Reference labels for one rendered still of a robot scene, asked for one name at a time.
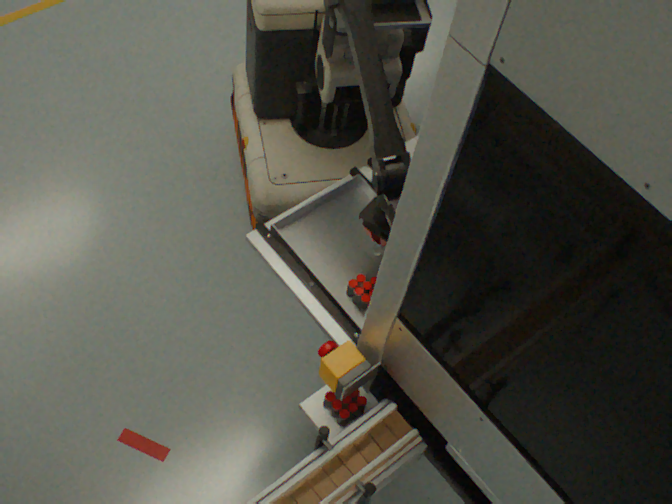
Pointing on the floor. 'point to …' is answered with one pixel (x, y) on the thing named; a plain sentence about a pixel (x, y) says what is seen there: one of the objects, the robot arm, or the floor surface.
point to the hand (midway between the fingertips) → (380, 241)
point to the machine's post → (432, 165)
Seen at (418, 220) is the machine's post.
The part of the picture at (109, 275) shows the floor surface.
